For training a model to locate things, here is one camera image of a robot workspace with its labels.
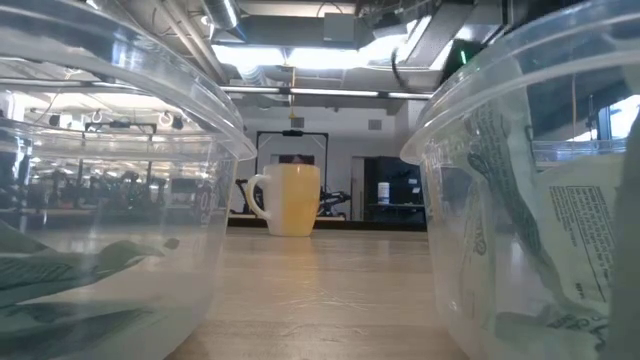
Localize banknotes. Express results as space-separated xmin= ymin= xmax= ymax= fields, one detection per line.
xmin=462 ymin=94 xmax=576 ymax=321
xmin=0 ymin=238 xmax=167 ymax=309

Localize clear plastic bin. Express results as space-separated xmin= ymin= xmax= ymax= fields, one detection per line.
xmin=399 ymin=0 xmax=640 ymax=360
xmin=0 ymin=0 xmax=257 ymax=360

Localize yellow and white mug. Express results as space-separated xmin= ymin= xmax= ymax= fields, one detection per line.
xmin=244 ymin=163 xmax=322 ymax=238

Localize dark cabinet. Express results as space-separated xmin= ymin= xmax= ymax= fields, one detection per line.
xmin=363 ymin=156 xmax=426 ymax=224

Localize ceiling light strip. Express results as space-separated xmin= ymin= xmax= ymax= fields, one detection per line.
xmin=217 ymin=86 xmax=434 ymax=100

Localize grey ceiling box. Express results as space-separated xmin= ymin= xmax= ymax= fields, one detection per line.
xmin=322 ymin=12 xmax=357 ymax=44

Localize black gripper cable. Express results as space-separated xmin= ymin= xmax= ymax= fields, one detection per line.
xmin=389 ymin=47 xmax=417 ymax=94

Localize silver ceiling duct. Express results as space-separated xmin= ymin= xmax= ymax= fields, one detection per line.
xmin=202 ymin=0 xmax=240 ymax=30

